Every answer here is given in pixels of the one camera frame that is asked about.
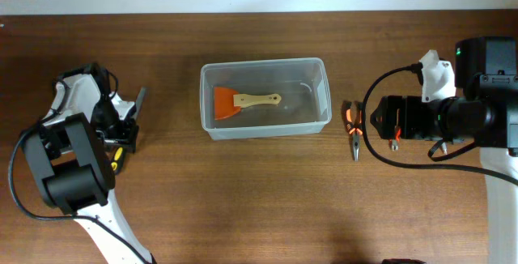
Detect metal file yellow black handle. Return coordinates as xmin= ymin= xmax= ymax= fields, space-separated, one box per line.
xmin=111 ymin=87 xmax=147 ymax=175

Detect orange cutting pliers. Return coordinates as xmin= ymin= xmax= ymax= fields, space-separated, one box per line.
xmin=389 ymin=126 xmax=401 ymax=151

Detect orange long nose pliers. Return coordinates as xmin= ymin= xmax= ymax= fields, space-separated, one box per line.
xmin=342 ymin=100 xmax=363 ymax=161

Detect clear plastic container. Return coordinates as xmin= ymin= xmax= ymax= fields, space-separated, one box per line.
xmin=200 ymin=57 xmax=332 ymax=140

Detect red scraper wooden handle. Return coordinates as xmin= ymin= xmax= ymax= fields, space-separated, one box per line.
xmin=214 ymin=87 xmax=282 ymax=120

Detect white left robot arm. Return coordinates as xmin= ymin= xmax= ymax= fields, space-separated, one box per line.
xmin=15 ymin=62 xmax=155 ymax=263

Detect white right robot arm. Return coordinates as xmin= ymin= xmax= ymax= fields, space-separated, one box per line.
xmin=362 ymin=36 xmax=517 ymax=263

